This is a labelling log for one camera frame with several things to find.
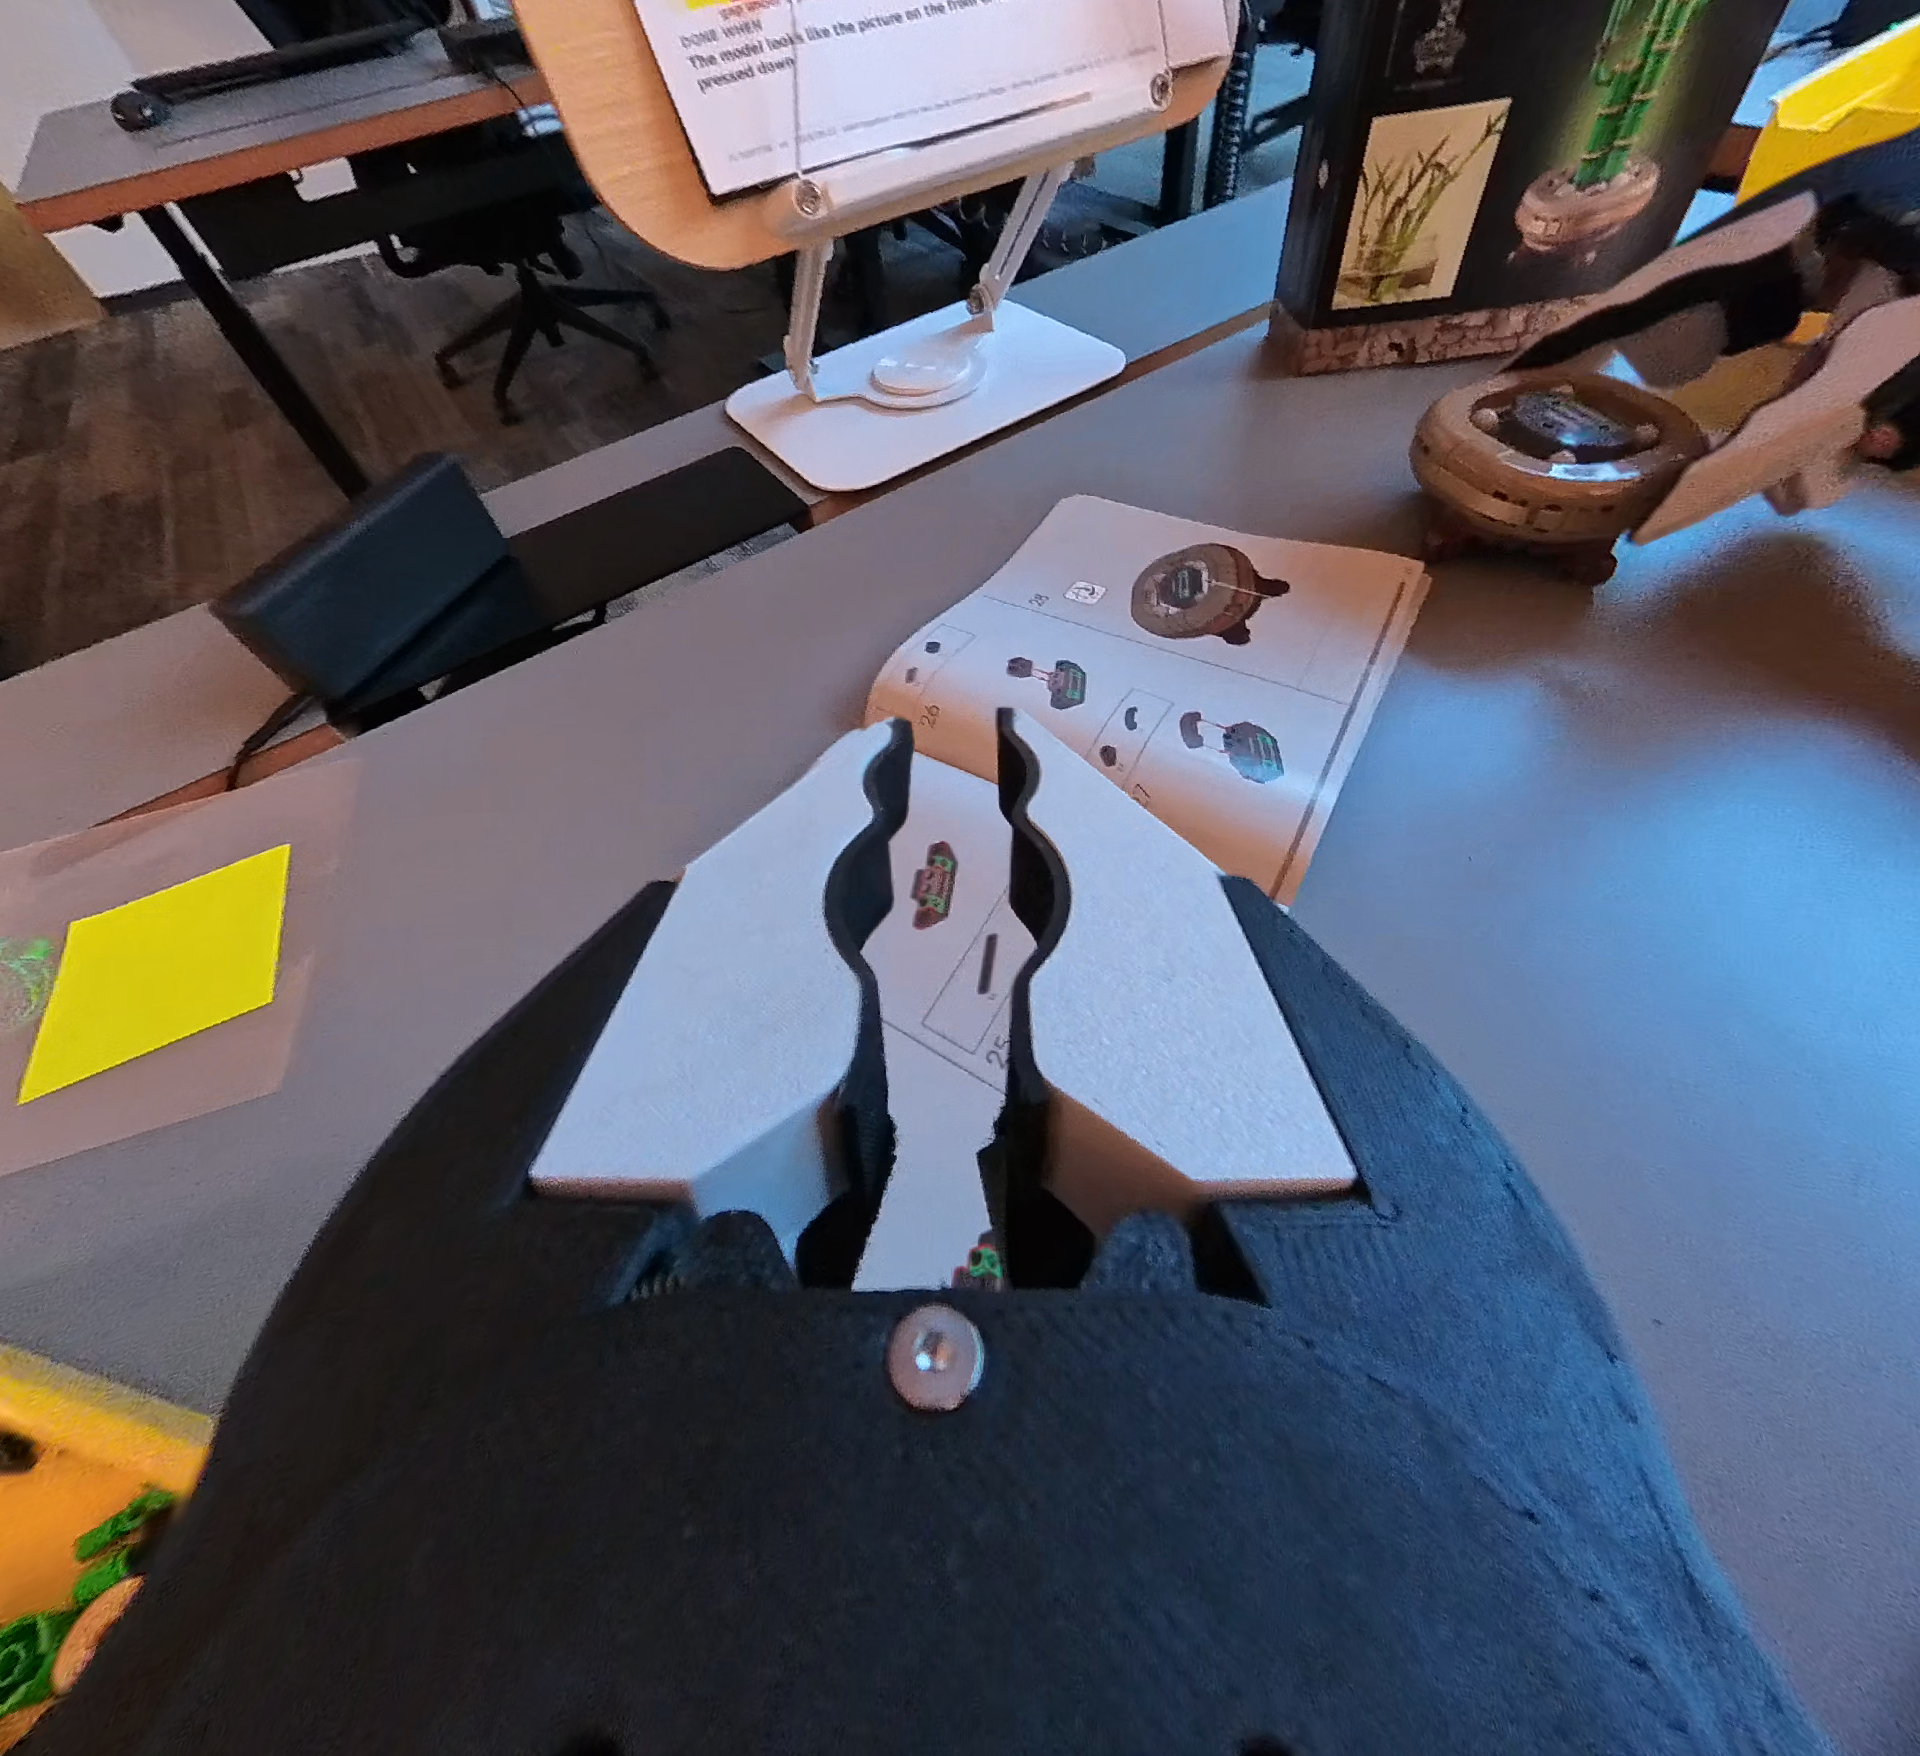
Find black cable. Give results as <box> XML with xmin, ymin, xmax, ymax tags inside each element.
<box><xmin>223</xmin><ymin>684</ymin><xmax>355</xmax><ymax>798</ymax></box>

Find black bamboo set box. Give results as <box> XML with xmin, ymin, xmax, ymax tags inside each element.
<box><xmin>1267</xmin><ymin>0</ymin><xmax>1870</xmax><ymax>376</ymax></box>

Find tan round brick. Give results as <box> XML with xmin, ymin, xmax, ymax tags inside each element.
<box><xmin>45</xmin><ymin>1573</ymin><xmax>150</xmax><ymax>1698</ymax></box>

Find clear plastic sleeve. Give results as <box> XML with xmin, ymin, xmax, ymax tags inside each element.
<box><xmin>0</xmin><ymin>752</ymin><xmax>365</xmax><ymax>1180</ymax></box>

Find black power box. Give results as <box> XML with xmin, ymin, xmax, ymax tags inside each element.
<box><xmin>215</xmin><ymin>452</ymin><xmax>548</xmax><ymax>737</ymax></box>

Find yellow parts bin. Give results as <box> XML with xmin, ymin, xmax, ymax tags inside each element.
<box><xmin>0</xmin><ymin>1342</ymin><xmax>221</xmax><ymax>1756</ymax></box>
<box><xmin>1737</xmin><ymin>29</ymin><xmax>1920</xmax><ymax>354</ymax></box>

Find tan brick-built pot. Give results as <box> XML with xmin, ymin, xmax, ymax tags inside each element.
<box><xmin>1411</xmin><ymin>368</ymin><xmax>1712</xmax><ymax>585</ymax></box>

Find printed instruction sheet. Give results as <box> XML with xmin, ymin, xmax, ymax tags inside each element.
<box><xmin>571</xmin><ymin>0</ymin><xmax>1241</xmax><ymax>198</ymax></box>

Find black keyboard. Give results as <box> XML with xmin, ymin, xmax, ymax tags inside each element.
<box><xmin>132</xmin><ymin>19</ymin><xmax>452</xmax><ymax>108</ymax></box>

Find yellow paper sheet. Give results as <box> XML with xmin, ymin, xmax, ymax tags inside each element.
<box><xmin>15</xmin><ymin>845</ymin><xmax>295</xmax><ymax>1107</ymax></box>

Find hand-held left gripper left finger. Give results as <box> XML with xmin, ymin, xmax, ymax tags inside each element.
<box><xmin>529</xmin><ymin>718</ymin><xmax>917</xmax><ymax>1291</ymax></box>

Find adjoining grey desk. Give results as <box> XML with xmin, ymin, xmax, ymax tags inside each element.
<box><xmin>0</xmin><ymin>178</ymin><xmax>1295</xmax><ymax>872</ymax></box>

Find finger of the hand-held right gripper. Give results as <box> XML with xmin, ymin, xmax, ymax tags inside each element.
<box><xmin>1497</xmin><ymin>189</ymin><xmax>1839</xmax><ymax>395</ymax></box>
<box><xmin>1630</xmin><ymin>299</ymin><xmax>1920</xmax><ymax>547</ymax></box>

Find instruction sheet on stand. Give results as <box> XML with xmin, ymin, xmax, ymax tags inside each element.
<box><xmin>435</xmin><ymin>0</ymin><xmax>1247</xmax><ymax>495</ymax></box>

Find black cable tray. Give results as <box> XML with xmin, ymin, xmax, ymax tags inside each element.
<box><xmin>486</xmin><ymin>443</ymin><xmax>819</xmax><ymax>633</ymax></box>

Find green brick pieces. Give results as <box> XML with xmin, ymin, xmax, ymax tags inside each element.
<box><xmin>0</xmin><ymin>1486</ymin><xmax>182</xmax><ymax>1714</ymax></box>

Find background desk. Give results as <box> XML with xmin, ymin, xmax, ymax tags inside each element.
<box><xmin>13</xmin><ymin>22</ymin><xmax>601</xmax><ymax>498</ymax></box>

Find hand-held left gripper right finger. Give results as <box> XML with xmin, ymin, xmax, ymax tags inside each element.
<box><xmin>979</xmin><ymin>706</ymin><xmax>1363</xmax><ymax>1291</ymax></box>

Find open instruction booklet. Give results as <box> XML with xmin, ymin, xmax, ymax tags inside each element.
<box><xmin>855</xmin><ymin>493</ymin><xmax>1430</xmax><ymax>1291</ymax></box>

